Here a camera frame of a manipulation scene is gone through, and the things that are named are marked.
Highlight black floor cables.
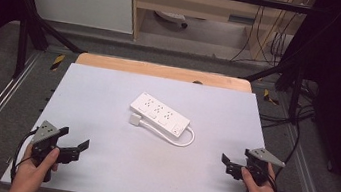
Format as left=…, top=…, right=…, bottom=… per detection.
left=251, top=73, right=321, bottom=170

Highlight white power strip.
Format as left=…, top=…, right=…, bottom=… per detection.
left=125, top=90, right=194, bottom=140

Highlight white plug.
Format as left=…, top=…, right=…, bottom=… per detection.
left=128, top=113, right=144, bottom=127

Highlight black hanging cables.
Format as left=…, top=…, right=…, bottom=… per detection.
left=229, top=1, right=304, bottom=73

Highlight wooden table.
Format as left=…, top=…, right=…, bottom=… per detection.
left=73, top=50, right=255, bottom=94

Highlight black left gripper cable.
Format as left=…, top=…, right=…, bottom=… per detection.
left=8, top=125, right=40, bottom=185

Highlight black metal frame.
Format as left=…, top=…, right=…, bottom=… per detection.
left=0, top=0, right=321, bottom=126

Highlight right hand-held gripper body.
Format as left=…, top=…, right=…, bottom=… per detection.
left=239, top=145, right=288, bottom=192

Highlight yellow black tape marker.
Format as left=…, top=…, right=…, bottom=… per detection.
left=261, top=88, right=282, bottom=106
left=49, top=52, right=66, bottom=73

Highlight white device with black wheel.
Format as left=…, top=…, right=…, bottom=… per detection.
left=152, top=9, right=190, bottom=30

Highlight person's left hand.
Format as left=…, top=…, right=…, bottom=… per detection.
left=8, top=140, right=61, bottom=192

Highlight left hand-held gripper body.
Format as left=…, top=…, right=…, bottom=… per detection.
left=26, top=118, right=74, bottom=185

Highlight wooden desk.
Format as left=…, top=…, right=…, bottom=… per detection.
left=121, top=0, right=311, bottom=66

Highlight white power cable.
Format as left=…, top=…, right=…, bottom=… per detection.
left=136, top=118, right=197, bottom=150

